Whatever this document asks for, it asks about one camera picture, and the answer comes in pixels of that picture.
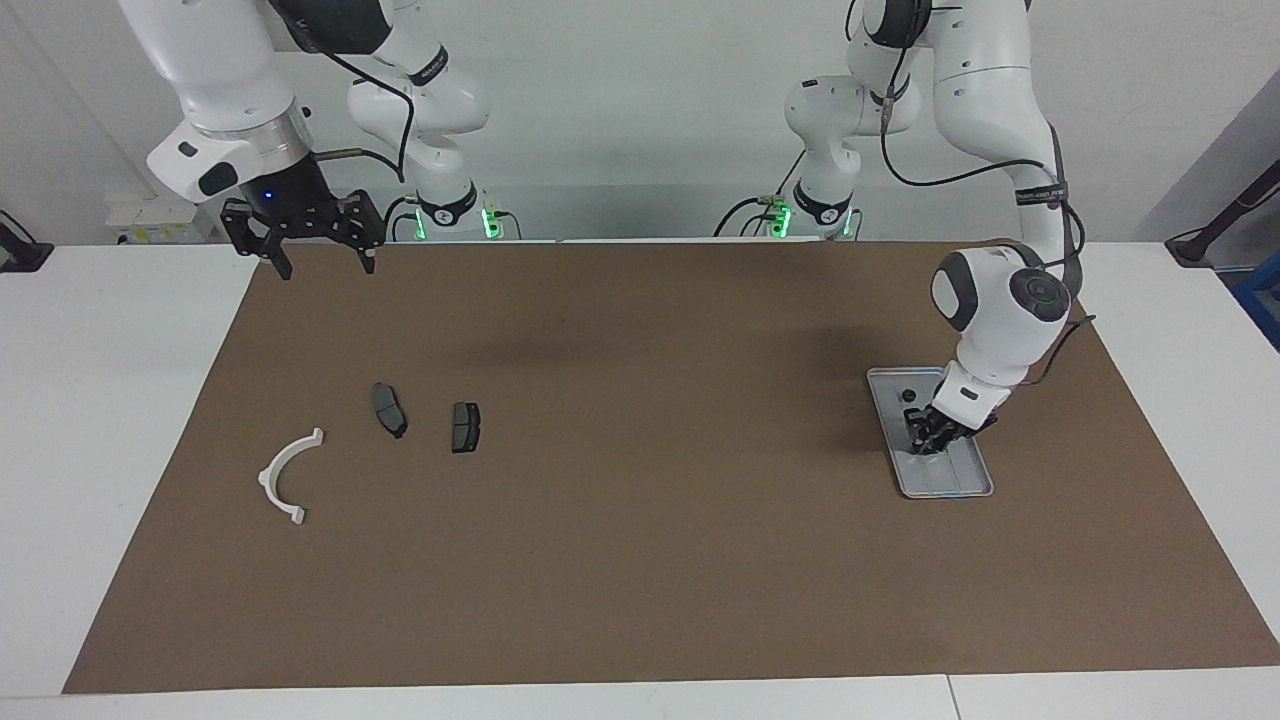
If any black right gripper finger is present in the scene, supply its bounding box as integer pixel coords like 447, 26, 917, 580
220, 198, 294, 282
335, 189, 388, 276

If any silver metal tray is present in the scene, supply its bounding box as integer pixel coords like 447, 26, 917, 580
866, 367, 995, 499

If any long dark grey brake pad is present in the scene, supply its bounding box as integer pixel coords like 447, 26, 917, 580
371, 382, 409, 440

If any black stand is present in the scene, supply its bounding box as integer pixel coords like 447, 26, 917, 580
1164, 160, 1280, 269
0, 208, 54, 273

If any brown table mat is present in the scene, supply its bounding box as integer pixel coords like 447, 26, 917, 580
62, 238, 1280, 695

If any blue crate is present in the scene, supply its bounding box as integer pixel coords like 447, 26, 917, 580
1232, 250, 1280, 351

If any white wall socket box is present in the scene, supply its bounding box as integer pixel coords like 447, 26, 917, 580
105, 194, 226, 245

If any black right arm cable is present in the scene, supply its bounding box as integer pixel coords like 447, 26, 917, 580
288, 30, 419, 213

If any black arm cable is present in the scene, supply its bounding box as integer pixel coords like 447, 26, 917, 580
288, 30, 419, 213
848, 0, 1098, 389

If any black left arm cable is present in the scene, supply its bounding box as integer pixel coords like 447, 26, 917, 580
848, 0, 1098, 389

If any white semicircular plastic bracket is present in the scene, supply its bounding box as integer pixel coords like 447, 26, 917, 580
258, 427, 326, 527

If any black base cable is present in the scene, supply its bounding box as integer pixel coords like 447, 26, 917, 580
713, 150, 804, 239

